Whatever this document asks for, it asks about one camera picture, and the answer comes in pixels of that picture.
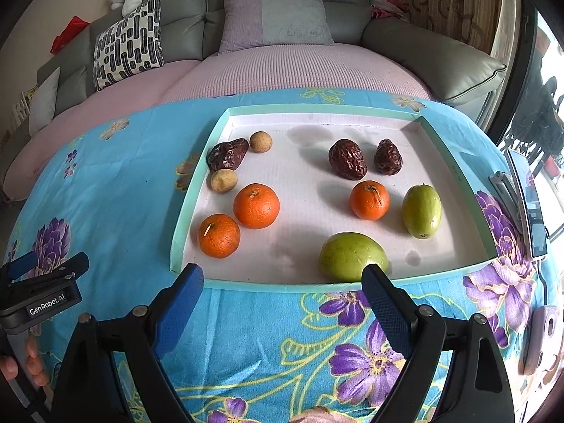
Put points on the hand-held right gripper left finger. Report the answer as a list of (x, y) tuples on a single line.
[(180, 313)]

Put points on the pink floral cloth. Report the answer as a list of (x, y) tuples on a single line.
[(385, 0)]

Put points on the large orange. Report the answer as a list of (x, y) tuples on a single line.
[(256, 206)]

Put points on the white slatted rack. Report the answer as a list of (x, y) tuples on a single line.
[(22, 110)]

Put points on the metal phone stand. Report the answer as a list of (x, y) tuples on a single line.
[(504, 198)]

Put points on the elongated green jujube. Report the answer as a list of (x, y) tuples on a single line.
[(421, 211)]

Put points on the teal cardboard tray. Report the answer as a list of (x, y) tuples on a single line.
[(308, 172)]

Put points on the black white patterned pillow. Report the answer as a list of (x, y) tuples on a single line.
[(127, 44)]

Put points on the black balcony rack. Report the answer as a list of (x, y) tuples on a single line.
[(546, 127)]

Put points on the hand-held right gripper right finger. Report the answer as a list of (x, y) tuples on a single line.
[(383, 304)]

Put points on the small orange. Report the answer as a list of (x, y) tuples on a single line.
[(369, 199)]

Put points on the dark sliding door frame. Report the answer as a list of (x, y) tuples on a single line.
[(517, 66)]

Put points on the grey leather sofa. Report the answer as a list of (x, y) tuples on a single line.
[(440, 61)]

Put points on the orange with stick stem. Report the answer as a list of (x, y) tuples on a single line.
[(219, 235)]

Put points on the purple small camera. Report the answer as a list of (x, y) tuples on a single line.
[(539, 339)]

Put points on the brown longan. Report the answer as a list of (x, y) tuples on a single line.
[(223, 180), (261, 141)]

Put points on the round green jujube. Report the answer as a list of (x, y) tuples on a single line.
[(354, 257)]

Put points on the smartphone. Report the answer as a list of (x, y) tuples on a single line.
[(528, 207)]

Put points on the purple grey pillow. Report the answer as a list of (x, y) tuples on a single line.
[(277, 17)]

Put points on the small wrinkled red date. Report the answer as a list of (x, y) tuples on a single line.
[(388, 156)]

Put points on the elongated wrinkled red date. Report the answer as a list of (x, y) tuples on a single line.
[(228, 154)]

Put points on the pink knit sofa cover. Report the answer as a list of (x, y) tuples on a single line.
[(308, 70)]

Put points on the large wrinkled red date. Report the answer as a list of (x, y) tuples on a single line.
[(347, 158)]

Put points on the brown patterned curtain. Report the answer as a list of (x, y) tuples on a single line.
[(454, 4)]

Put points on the blue floral tablecloth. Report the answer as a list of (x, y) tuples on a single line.
[(264, 339)]

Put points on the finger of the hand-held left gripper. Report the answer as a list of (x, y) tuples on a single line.
[(22, 264), (66, 268)]

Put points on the red bag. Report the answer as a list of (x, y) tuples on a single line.
[(70, 35)]

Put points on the person's left hand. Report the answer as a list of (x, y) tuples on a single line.
[(33, 359)]

